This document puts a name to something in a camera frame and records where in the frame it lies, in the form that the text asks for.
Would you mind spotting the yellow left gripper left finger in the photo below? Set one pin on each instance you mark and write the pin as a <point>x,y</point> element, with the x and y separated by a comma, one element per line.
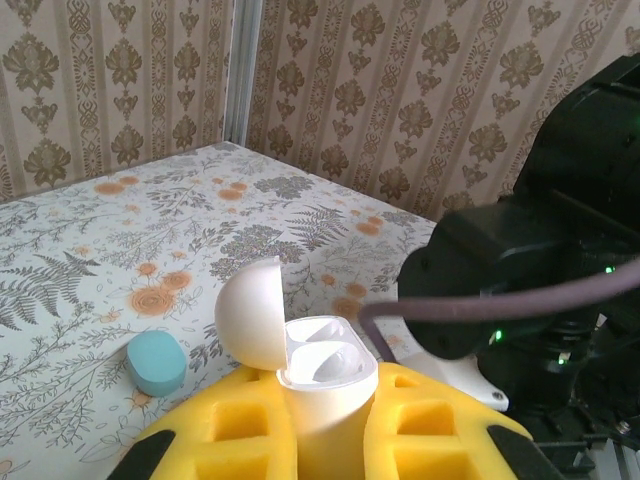
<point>190,450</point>

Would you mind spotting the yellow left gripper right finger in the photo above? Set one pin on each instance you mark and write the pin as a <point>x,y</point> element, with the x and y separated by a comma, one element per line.
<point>425,442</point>

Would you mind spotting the blue earbud charging case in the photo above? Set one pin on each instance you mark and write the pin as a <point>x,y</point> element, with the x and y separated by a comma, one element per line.
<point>155,362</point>

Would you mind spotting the white earbud charging case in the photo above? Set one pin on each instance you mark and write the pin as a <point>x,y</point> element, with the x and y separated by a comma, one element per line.
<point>330,425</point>

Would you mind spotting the aluminium corner post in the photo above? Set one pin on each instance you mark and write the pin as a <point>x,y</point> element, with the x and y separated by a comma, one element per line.
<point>243,70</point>

